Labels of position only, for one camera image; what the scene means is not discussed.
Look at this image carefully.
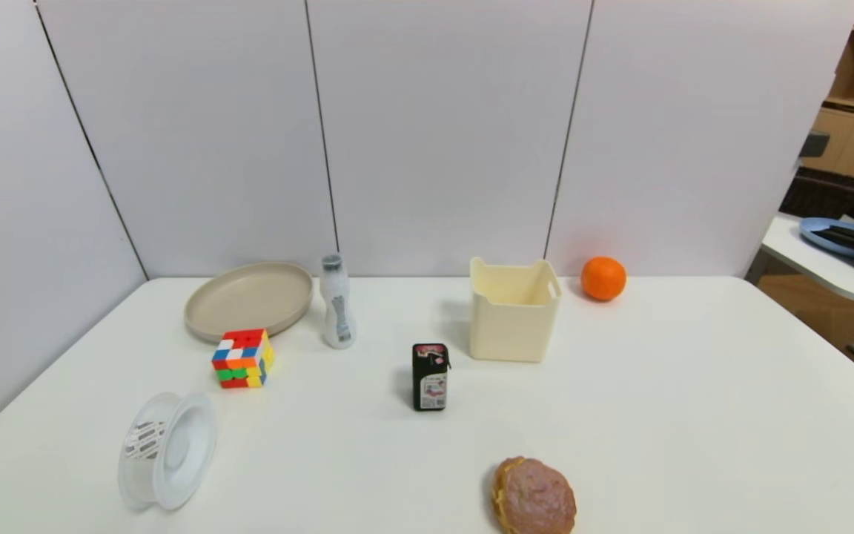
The white plastic spool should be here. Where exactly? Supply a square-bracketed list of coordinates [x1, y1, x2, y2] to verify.
[117, 392, 218, 512]

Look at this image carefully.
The cream plastic storage box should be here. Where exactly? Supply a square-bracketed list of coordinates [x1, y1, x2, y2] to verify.
[469, 257, 563, 363]

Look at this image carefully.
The white drink bottle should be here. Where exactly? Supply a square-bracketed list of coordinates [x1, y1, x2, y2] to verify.
[320, 254, 357, 350]

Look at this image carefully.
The black small carton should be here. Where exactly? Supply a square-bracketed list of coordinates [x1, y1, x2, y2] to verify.
[412, 343, 451, 412]

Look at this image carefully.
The orange fruit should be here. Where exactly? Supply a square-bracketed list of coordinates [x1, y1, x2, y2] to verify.
[581, 256, 628, 302]

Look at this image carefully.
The beige round plate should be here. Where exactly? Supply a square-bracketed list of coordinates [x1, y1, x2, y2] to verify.
[184, 261, 314, 343]

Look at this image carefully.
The multicolour puzzle cube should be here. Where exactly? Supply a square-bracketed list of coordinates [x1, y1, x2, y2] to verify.
[211, 329, 276, 389]

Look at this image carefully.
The brown bread bun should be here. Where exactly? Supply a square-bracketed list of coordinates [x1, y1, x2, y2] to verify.
[491, 456, 577, 534]

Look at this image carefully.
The blue plate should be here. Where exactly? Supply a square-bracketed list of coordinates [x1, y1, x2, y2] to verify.
[799, 217, 854, 264]

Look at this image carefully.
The black woven basket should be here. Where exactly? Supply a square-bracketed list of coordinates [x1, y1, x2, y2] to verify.
[780, 166, 854, 220]

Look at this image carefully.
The white side table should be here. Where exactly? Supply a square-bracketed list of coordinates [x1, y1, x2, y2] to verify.
[744, 213, 854, 305]

